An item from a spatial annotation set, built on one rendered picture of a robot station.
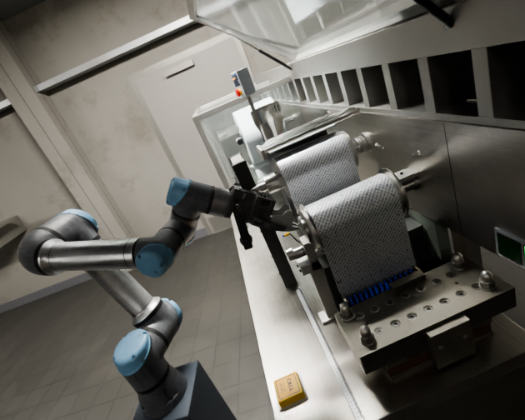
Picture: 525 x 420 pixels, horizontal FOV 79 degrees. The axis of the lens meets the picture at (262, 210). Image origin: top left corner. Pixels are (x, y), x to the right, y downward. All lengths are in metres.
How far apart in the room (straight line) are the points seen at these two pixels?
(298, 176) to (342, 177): 0.15
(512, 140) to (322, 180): 0.55
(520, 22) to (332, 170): 0.62
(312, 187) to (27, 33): 4.03
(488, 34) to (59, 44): 4.22
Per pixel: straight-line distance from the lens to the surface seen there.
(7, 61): 4.52
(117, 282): 1.12
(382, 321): 0.90
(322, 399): 0.97
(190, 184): 0.81
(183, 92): 4.02
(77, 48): 4.42
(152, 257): 0.75
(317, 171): 1.05
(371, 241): 0.92
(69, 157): 4.40
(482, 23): 0.69
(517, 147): 0.70
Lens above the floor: 1.68
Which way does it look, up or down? 22 degrees down
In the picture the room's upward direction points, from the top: 23 degrees counter-clockwise
